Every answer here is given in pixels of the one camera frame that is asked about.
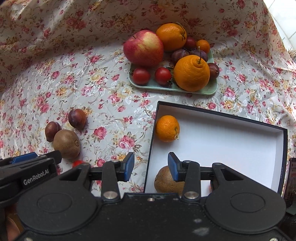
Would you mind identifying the large round orange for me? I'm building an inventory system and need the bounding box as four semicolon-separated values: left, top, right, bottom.
156;23;187;52

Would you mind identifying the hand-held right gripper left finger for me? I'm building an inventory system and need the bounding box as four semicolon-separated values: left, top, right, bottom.
59;152;135;200

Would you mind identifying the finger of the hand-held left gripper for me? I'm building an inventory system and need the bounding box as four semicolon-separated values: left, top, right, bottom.
9;150;62;172

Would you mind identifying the dark blue box white inside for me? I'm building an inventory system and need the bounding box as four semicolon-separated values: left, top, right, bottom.
143;100;288;197

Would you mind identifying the pale green tray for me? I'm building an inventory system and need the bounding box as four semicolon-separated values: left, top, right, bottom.
129;50;218;95

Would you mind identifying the dark purple plum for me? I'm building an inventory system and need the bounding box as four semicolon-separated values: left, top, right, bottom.
190;49;208;62
45;121;62;142
184;36;197;49
207;62;220;80
171;49;189;62
68;108;87;130

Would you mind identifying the red apple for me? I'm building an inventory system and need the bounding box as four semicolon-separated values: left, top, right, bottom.
123;30;164;67

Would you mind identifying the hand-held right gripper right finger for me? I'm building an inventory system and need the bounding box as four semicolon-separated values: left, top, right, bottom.
168;152;245;200

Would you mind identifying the small tangerine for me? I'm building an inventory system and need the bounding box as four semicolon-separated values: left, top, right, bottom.
196;39;211;54

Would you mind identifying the stemmed mandarin orange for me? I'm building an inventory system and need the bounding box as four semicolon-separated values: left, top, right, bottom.
156;115;180;143

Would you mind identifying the brown kiwi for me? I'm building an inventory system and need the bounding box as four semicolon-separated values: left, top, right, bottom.
53;129;81;159
154;165;185;194

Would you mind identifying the floral tablecloth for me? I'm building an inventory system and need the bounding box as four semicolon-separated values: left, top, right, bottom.
0;0;296;193

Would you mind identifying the knobbed large orange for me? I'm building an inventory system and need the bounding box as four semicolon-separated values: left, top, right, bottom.
173;54;210;91

